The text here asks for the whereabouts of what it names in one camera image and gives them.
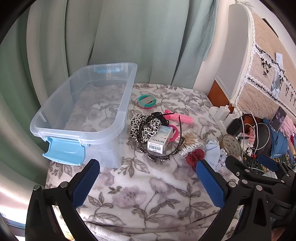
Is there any dark photo card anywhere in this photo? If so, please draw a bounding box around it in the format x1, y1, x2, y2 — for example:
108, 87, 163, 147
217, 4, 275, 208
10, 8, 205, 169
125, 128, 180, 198
270, 107, 287, 130

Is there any beige quilted lace cover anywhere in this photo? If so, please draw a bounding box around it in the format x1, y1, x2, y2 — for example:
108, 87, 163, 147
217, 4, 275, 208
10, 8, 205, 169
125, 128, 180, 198
236, 9, 296, 116

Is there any teal hair tie pack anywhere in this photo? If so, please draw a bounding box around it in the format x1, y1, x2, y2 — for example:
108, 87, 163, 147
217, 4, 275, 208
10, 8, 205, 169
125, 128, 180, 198
135, 94, 156, 110

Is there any black toothed headband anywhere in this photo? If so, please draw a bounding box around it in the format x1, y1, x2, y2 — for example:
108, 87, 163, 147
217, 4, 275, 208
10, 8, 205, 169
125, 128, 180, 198
137, 112, 186, 163

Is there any black toy car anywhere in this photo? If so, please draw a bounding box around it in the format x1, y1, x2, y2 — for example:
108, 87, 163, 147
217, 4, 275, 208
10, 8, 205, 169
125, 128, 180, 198
150, 112, 168, 124

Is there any white charger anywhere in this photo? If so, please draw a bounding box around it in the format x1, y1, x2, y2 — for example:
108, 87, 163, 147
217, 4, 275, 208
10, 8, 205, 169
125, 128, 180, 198
218, 105, 232, 121

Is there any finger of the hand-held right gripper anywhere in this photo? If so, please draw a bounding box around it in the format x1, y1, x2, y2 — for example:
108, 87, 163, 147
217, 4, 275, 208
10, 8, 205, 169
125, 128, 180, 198
257, 154, 296, 180
225, 156, 281, 188

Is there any white padded headboard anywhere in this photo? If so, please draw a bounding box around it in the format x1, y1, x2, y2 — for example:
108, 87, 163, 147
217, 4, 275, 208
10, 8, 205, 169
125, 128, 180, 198
216, 3, 257, 109

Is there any light blue tissue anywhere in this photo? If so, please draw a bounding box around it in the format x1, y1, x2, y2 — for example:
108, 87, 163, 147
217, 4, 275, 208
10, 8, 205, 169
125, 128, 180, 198
203, 138, 228, 173

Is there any bag of cotton swabs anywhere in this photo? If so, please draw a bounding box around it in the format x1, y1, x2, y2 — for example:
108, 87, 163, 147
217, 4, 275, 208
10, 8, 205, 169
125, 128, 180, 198
177, 130, 205, 159

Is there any round beige tin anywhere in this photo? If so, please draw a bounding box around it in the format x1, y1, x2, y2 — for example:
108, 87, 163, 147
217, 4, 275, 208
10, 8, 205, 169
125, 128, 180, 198
218, 134, 243, 158

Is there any pink hair roller clip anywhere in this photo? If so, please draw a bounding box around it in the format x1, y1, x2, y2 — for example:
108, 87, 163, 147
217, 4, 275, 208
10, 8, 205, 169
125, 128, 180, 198
164, 109, 193, 126

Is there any red plastic hair claw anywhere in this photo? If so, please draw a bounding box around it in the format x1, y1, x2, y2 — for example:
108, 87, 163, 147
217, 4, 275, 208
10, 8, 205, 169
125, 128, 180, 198
186, 149, 206, 172

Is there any light green curtain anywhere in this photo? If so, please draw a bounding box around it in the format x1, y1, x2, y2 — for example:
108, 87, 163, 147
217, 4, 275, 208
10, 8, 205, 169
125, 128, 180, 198
0, 0, 219, 186

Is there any white power strip with chargers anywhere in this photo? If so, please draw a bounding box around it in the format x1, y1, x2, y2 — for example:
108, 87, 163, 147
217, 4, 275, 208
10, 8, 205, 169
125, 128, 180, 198
238, 113, 269, 174

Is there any black power adapter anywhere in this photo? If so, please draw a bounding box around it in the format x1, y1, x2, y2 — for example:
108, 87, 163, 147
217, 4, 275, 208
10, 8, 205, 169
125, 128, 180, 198
228, 118, 245, 137

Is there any leopard print scrunchie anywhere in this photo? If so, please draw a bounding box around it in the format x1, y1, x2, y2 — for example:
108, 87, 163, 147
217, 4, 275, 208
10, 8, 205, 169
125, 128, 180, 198
129, 113, 161, 143

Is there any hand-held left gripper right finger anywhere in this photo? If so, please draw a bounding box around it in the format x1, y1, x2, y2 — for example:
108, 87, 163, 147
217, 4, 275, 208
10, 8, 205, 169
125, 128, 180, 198
196, 159, 272, 241

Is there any small white medicine box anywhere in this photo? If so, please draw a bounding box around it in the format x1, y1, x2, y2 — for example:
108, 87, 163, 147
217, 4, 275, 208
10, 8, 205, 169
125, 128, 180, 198
147, 126, 174, 155

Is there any clear plastic storage container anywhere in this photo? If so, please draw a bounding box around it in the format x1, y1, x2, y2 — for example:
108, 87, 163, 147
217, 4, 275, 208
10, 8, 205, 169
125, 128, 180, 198
30, 62, 138, 168

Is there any pink knitted cloth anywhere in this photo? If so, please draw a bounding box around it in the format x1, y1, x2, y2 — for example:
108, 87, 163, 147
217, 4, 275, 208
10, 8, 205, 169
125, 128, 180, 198
283, 117, 296, 139

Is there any floral fleece blanket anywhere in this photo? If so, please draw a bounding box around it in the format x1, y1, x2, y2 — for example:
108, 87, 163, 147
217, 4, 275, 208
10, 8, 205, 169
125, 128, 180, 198
45, 83, 243, 241

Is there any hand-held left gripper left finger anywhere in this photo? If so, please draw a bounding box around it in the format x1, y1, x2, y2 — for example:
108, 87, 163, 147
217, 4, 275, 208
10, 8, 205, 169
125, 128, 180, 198
25, 159, 100, 241

